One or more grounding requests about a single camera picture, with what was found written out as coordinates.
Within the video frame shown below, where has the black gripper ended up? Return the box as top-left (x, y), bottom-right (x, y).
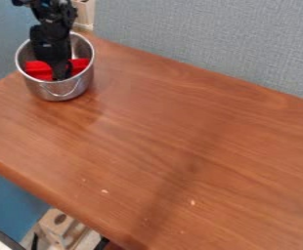
top-left (11, 0), bottom-right (78, 80)

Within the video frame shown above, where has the red plastic block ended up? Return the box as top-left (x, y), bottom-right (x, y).
top-left (26, 58), bottom-right (91, 81)

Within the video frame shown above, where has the metal pot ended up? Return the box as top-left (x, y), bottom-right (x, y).
top-left (15, 32), bottom-right (95, 102)

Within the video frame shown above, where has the wooden block under table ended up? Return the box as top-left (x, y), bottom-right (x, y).
top-left (21, 208), bottom-right (101, 250)

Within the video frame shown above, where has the wooden post behind table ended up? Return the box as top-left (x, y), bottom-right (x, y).
top-left (73, 0), bottom-right (95, 30)

